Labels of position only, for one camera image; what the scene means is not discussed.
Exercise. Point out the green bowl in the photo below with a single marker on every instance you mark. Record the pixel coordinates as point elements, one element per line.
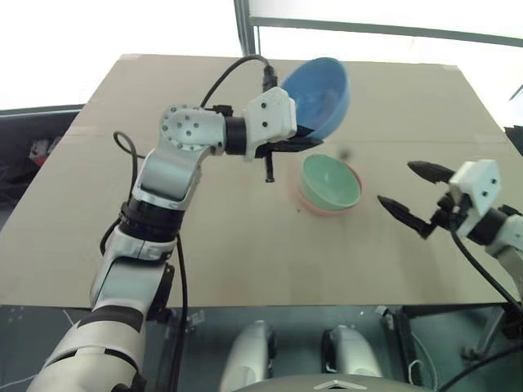
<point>329,181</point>

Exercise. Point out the pink bowl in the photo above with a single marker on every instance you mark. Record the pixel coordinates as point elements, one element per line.
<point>327,212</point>

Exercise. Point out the metal table leg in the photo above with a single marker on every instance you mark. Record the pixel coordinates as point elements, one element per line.
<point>394,330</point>

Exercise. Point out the silver right robot leg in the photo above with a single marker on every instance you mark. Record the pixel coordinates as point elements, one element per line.
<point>351,351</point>

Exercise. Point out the red object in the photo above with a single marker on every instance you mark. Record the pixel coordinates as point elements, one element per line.
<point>38,152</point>

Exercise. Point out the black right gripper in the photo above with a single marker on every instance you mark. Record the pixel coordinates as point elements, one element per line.
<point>449,212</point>

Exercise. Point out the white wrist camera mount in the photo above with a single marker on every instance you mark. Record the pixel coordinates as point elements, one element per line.
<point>480,183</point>
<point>270,118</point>

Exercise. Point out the dark object beside table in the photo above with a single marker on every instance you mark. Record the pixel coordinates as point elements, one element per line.
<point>515,139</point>

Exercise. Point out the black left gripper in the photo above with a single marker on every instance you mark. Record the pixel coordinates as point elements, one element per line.
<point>269,149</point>

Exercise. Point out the grey window frame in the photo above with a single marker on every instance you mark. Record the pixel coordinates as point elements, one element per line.
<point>247,28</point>

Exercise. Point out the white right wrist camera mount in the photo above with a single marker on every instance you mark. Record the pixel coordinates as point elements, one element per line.
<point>480,183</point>

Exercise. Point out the blue bowl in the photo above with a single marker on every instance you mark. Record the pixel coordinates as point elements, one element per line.
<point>316,96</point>

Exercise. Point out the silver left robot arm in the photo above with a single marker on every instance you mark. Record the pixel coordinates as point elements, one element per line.
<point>175,171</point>

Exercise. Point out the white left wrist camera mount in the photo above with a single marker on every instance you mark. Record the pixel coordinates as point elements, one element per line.
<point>270,118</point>

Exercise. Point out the grey robot torso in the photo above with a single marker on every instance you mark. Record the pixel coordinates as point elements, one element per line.
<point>327,384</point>

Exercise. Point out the black equipment pile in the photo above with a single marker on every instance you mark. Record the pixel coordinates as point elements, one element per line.
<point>20,179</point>

